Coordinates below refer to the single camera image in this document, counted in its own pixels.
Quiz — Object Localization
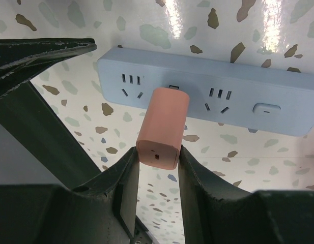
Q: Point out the small pink plug adapter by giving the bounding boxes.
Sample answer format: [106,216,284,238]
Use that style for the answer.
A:
[136,87,190,170]

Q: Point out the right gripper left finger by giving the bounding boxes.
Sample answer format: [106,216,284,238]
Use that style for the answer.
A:
[0,147,139,243]

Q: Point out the light blue power strip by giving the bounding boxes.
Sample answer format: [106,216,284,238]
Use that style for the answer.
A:
[97,47,314,136]

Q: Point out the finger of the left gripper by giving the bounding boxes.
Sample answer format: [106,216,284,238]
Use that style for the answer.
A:
[0,38,97,99]
[0,82,101,189]

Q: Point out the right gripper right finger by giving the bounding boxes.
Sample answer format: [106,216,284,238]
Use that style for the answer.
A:
[178,147,314,243]

